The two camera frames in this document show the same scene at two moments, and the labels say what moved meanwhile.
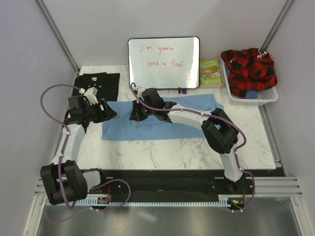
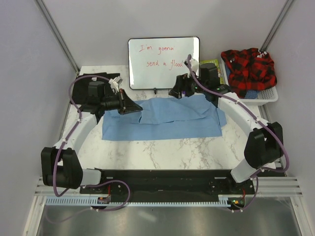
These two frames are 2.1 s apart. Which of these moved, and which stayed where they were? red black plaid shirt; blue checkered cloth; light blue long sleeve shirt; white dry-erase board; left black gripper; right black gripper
Moved: right black gripper; left black gripper
Stayed: white dry-erase board; blue checkered cloth; light blue long sleeve shirt; red black plaid shirt
